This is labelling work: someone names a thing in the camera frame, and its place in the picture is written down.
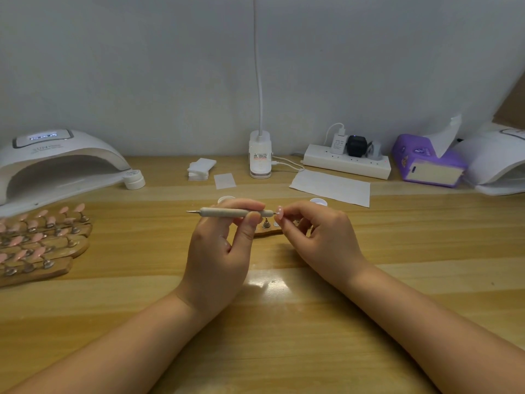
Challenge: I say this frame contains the grey dotting pen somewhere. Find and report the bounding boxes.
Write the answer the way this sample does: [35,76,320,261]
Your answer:
[187,207,277,219]

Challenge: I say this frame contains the person's left forearm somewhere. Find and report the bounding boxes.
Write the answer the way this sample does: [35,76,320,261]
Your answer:
[4,289,218,394]

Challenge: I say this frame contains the small closed white jar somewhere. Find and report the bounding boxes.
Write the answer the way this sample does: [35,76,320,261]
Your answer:
[124,169,147,190]

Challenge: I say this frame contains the wooden nail holder strip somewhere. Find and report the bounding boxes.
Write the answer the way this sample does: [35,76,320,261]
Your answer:
[253,225,285,238]

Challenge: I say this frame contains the white paper sheet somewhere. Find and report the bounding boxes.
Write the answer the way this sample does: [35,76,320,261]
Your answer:
[289,169,372,208]

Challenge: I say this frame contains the purple tissue box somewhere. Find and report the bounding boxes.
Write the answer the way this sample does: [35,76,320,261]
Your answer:
[391,134,469,189]

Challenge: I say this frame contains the person's left hand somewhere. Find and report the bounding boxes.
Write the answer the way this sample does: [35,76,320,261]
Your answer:
[176,198,266,318]

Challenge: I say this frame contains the white desk lamp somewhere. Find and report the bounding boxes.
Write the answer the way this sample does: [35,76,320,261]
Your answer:
[248,0,273,179]

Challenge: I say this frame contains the person's right forearm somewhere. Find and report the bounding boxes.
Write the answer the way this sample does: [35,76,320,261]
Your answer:
[342,262,525,394]

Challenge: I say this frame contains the white power strip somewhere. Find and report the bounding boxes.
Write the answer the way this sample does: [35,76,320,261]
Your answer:
[302,143,392,181]

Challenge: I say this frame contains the black plug adapter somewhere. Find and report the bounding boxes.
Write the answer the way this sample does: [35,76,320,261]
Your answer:
[345,135,369,158]

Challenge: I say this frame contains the white tissue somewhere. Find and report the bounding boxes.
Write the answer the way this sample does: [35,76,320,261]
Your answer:
[428,114,463,158]

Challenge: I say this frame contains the brown wooden board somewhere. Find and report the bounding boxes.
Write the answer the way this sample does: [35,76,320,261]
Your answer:
[496,73,525,130]

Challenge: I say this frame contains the stack of white cotton pads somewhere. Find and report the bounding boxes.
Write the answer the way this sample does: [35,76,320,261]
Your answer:
[188,157,218,181]

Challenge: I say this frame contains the wooden stands with pink nails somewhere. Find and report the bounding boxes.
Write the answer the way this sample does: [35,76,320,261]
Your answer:
[0,201,95,287]

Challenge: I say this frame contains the person's right hand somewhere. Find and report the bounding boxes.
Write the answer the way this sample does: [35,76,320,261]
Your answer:
[275,201,370,291]

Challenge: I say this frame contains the white nail lamp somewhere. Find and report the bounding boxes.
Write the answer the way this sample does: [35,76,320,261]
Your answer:
[0,129,132,218]
[457,122,525,197]

